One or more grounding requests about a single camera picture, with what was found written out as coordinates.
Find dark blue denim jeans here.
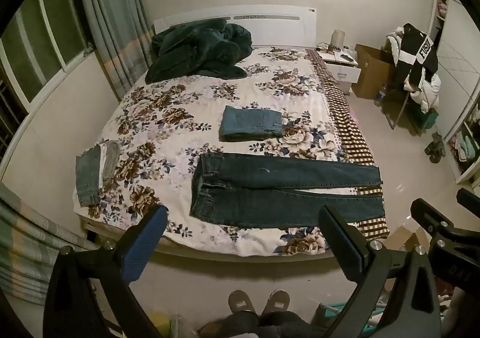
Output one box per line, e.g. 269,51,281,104
190,152,384,229

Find open cardboard box on floor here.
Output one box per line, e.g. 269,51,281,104
383,226,430,252

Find pair of dark slippers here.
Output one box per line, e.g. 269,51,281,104
424,132,446,164

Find right grey slipper foot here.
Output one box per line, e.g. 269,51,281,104
262,289,290,315

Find grey slipper foot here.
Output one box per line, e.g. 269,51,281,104
228,289,256,314
262,289,290,315

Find stack of folded pants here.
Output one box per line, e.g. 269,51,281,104
76,140,120,207

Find black white sweater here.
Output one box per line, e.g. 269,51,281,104
394,23,438,88

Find chair piled with clothes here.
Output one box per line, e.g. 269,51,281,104
385,26,441,136

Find brown cardboard box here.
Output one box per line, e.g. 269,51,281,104
352,44,395,99

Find left grey slipper foot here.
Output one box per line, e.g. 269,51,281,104
228,289,256,314

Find white wardrobe shelf unit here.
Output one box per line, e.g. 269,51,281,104
429,0,479,183

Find white bedside table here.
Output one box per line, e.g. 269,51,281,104
316,47,361,95

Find floral bed blanket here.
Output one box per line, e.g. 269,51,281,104
73,47,389,257

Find beige cylindrical lamp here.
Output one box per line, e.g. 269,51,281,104
330,30,345,50

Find folded blue jeans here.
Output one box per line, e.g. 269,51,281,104
219,106,283,142

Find white bed headboard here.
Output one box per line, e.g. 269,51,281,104
153,5,317,48

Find grey green curtain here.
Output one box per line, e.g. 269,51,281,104
82,0,154,98

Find dark green plush blanket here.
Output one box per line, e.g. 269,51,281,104
145,18,253,84

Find window with white frame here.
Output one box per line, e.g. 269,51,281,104
1,0,94,111

